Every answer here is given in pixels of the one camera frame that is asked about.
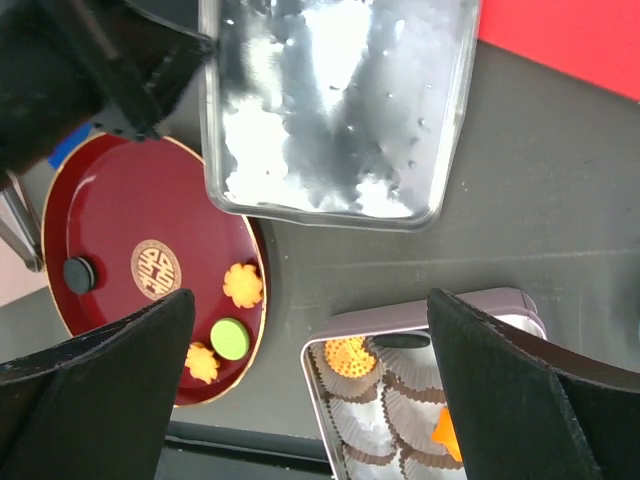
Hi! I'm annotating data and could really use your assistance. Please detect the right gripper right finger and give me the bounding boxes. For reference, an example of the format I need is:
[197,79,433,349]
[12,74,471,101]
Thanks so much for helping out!
[428,289,639,479]

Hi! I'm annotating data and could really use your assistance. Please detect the orange flower cookie lower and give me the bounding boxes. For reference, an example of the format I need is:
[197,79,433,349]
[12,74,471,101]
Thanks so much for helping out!
[185,342,220,385]

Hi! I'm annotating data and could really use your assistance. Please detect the silver metal tongs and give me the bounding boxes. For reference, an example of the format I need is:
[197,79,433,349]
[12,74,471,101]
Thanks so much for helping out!
[1,172,45,273]

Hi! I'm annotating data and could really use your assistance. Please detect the silver tin lid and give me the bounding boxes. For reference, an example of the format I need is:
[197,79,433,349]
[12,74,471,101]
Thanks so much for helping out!
[199,0,481,232]

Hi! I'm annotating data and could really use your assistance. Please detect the orange round cookie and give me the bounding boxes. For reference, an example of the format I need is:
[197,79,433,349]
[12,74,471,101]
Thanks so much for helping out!
[324,336,377,379]

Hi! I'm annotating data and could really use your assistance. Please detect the red folder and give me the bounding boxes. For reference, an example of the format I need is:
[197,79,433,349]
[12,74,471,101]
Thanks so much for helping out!
[479,0,639,101]

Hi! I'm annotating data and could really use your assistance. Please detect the red round lacquer tray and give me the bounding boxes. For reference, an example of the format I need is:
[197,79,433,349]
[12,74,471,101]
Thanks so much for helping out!
[41,134,269,407]

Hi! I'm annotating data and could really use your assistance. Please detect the orange flower cookie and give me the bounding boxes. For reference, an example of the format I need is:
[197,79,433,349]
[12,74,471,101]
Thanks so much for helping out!
[223,263,263,309]
[185,342,220,385]

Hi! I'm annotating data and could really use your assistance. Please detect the pink notebook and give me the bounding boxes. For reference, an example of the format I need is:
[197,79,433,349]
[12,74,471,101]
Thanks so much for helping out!
[0,241,47,307]

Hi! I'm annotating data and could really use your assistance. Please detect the black sandwich cookie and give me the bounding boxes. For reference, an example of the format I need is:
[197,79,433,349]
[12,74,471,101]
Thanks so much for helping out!
[372,331,431,349]
[63,256,97,295]

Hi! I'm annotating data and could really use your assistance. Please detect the cookie tin with paper cups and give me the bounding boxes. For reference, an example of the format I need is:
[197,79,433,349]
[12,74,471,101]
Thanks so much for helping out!
[300,287,549,480]

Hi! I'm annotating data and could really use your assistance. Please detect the orange leaf cookie large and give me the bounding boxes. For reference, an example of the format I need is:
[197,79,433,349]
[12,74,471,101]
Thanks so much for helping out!
[431,407,462,463]

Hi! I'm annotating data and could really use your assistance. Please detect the orange flower cookie right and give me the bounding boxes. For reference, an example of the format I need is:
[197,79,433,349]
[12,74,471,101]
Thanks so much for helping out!
[223,263,263,309]

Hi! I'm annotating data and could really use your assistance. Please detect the blue folder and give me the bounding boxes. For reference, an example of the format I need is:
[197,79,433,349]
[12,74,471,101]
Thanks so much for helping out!
[47,123,103,171]

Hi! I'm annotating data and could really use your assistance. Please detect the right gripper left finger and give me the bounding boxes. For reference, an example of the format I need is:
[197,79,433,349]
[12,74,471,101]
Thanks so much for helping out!
[1,289,195,479]

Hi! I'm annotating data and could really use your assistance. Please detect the green sandwich cookie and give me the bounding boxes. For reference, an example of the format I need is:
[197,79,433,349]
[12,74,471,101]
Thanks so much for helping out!
[210,317,250,361]

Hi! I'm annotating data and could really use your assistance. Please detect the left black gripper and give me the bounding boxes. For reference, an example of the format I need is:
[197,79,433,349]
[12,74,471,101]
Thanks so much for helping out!
[1,1,217,173]

